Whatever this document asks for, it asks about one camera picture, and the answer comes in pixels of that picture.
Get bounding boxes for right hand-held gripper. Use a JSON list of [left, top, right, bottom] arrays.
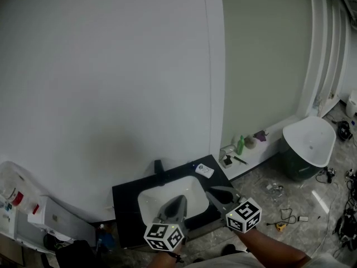
[[205, 185, 262, 234]]

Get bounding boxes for person's black shoe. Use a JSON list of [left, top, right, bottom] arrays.
[[221, 243, 237, 257]]

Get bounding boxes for white bottle with blue cap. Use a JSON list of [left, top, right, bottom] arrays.
[[191, 162, 215, 178]]

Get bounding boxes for grey bath sponge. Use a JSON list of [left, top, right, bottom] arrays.
[[244, 135, 258, 150]]

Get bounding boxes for white and dark green bathtub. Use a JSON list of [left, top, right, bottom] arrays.
[[280, 116, 337, 183]]

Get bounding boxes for black floor cable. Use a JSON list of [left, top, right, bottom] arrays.
[[279, 208, 297, 224]]

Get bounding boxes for purple cloth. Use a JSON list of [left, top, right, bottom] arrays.
[[253, 130, 270, 143]]

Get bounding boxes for white door frame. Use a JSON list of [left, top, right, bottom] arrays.
[[296, 0, 353, 120]]

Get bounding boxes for black cable bundle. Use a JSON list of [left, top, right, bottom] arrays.
[[337, 120, 354, 142]]

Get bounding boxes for white bin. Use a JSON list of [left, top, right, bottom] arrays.
[[345, 89, 357, 118]]

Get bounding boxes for blue container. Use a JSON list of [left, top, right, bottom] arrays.
[[96, 223, 115, 251]]

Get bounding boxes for white cabinet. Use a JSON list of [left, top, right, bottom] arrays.
[[27, 195, 96, 252]]

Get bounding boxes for clear plastic bag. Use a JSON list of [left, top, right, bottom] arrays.
[[0, 160, 42, 215]]

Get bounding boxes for black faucet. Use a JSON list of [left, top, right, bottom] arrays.
[[154, 159, 168, 186]]

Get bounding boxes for black wrist strap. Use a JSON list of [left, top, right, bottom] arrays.
[[169, 250, 185, 264]]

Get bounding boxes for black vanity countertop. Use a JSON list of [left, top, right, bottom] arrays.
[[112, 154, 238, 250]]

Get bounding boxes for person's right forearm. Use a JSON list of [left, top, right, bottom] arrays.
[[233, 227, 312, 268]]

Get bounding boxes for white sink basin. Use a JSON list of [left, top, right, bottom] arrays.
[[137, 176, 210, 226]]

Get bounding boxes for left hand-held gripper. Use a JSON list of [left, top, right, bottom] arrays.
[[143, 194, 189, 252]]

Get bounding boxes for black charger with cable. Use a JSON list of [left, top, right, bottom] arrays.
[[316, 166, 337, 184]]

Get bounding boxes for black equipment with cables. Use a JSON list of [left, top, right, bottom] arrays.
[[333, 202, 357, 251]]

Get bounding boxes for white low ledge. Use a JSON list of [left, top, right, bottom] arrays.
[[220, 114, 301, 181]]

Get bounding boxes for person's left forearm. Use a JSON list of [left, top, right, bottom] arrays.
[[147, 246, 185, 268]]

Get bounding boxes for metal parts on floor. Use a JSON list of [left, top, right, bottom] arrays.
[[266, 182, 284, 198]]

